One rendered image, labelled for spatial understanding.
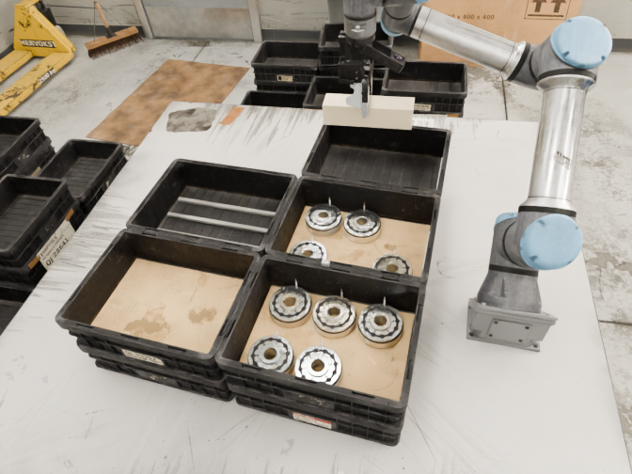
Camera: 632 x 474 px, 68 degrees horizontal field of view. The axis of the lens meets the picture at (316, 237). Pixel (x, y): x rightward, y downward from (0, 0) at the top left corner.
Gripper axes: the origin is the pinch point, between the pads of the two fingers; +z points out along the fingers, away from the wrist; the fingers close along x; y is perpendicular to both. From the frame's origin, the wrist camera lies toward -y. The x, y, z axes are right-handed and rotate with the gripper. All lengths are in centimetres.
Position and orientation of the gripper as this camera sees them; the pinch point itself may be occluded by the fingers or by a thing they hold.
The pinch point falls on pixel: (368, 106)
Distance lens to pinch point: 131.8
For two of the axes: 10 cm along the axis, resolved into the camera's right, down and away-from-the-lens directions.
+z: 0.7, 6.7, 7.4
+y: -9.8, -1.0, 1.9
